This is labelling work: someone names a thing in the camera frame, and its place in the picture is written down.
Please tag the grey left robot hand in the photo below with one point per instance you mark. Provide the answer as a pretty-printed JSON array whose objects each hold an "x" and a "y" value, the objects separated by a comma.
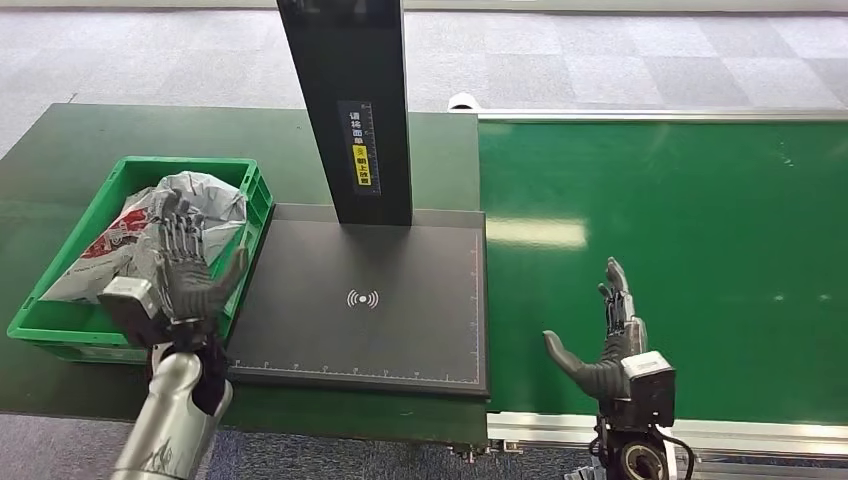
[{"x": 189, "y": 285}]

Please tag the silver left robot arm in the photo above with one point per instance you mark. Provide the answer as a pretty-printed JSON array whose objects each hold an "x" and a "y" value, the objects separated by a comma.
[{"x": 166, "y": 424}]

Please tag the dark green table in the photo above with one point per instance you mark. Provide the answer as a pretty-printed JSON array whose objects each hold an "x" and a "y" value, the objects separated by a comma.
[{"x": 66, "y": 132}]

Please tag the black inbound scanner machine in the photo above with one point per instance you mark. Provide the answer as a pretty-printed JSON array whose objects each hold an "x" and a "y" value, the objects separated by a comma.
[{"x": 397, "y": 331}]

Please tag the grey red-printed poly package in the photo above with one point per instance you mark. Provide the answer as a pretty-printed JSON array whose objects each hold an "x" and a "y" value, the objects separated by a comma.
[{"x": 106, "y": 245}]

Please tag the green plastic crate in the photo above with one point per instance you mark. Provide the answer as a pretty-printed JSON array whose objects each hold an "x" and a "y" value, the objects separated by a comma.
[{"x": 258, "y": 192}]

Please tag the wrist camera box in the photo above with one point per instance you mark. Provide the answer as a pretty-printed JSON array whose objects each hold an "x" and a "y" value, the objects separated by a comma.
[
  {"x": 652, "y": 391},
  {"x": 132, "y": 308}
]

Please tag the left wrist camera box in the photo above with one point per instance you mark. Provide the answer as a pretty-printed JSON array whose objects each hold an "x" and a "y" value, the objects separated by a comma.
[{"x": 132, "y": 308}]

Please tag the metal conveyor bracket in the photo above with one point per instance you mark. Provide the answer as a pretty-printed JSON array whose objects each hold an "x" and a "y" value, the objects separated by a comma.
[{"x": 484, "y": 452}]

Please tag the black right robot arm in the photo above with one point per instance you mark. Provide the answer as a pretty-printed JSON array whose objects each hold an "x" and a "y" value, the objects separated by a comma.
[{"x": 639, "y": 460}]

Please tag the aluminium conveyor side rail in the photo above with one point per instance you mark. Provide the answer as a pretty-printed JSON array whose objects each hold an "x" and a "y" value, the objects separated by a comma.
[
  {"x": 543, "y": 430},
  {"x": 662, "y": 115}
]

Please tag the green conveyor belt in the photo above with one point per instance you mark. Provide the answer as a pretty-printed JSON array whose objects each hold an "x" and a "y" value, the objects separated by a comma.
[{"x": 729, "y": 232}]

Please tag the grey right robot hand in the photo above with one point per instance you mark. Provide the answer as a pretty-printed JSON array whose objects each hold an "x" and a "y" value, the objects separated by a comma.
[{"x": 609, "y": 378}]

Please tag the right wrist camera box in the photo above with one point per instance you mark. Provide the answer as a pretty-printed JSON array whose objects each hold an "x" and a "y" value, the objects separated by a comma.
[{"x": 652, "y": 391}]

